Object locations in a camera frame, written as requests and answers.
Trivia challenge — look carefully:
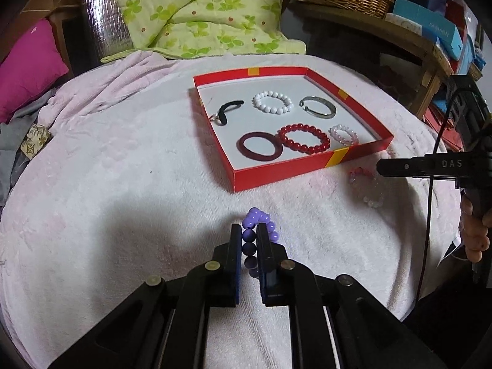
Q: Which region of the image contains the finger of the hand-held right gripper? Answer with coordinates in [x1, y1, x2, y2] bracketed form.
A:
[376, 155, 427, 179]

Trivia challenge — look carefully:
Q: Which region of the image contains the magenta pillow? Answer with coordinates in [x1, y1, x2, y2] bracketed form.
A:
[0, 18, 70, 124]

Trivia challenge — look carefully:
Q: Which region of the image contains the small pink bead bracelet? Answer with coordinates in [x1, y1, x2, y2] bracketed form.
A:
[329, 124, 360, 147]

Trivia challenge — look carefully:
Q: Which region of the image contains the dark red bangle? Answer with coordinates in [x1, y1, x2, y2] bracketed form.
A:
[239, 131, 285, 161]

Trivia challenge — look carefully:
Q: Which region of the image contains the wooden shelf bench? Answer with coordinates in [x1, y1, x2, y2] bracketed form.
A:
[288, 2, 454, 120]

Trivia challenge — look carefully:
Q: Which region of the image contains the silver metal bangle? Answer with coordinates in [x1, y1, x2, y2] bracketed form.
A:
[299, 95, 338, 119]

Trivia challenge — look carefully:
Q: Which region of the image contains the small patterned beige cushion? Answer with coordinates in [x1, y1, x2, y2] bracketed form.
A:
[20, 123, 52, 158]

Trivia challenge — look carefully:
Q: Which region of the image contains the purple bead bracelet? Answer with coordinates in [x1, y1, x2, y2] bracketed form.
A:
[241, 207, 279, 279]

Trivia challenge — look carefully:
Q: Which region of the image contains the red paper bag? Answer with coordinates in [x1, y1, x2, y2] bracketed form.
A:
[446, 0, 470, 36]

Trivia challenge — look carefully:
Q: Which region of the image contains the green floral quilt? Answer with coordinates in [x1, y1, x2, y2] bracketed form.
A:
[101, 0, 307, 62]

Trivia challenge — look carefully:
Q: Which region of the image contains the pink and clear bead bracelet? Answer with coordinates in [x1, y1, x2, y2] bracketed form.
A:
[348, 167, 385, 206]

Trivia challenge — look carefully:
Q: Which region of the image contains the red shallow gift box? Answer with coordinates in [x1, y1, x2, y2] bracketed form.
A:
[188, 66, 395, 193]

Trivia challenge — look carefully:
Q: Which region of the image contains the silver foil insulation sheet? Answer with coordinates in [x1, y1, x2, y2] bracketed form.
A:
[82, 0, 135, 62]

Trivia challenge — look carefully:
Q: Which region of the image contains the grey blanket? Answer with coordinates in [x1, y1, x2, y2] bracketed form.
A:
[0, 88, 58, 208]

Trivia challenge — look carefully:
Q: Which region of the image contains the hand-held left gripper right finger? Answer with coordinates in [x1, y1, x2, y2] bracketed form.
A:
[256, 223, 450, 369]

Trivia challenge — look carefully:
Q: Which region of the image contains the black cable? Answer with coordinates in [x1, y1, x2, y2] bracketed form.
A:
[416, 86, 479, 302]

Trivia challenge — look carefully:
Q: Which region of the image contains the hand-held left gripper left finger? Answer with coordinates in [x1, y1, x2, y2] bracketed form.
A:
[48, 223, 244, 369]

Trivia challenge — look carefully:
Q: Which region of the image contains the person's right hand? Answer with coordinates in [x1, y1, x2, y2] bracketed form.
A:
[460, 196, 490, 261]

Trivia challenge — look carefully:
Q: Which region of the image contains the white bead bracelet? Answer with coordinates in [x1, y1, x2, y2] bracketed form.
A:
[252, 91, 293, 115]

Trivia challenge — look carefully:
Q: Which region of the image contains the salmon red cloth pile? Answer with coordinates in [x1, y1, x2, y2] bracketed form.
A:
[423, 104, 466, 151]

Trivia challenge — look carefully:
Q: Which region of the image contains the small white box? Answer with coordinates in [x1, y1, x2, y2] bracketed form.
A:
[385, 12, 423, 37]

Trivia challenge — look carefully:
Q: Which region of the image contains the blue cardboard box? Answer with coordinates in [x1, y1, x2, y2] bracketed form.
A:
[392, 0, 464, 60]

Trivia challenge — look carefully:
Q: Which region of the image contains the red bead bracelet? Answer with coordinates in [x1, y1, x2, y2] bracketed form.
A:
[277, 123, 331, 155]

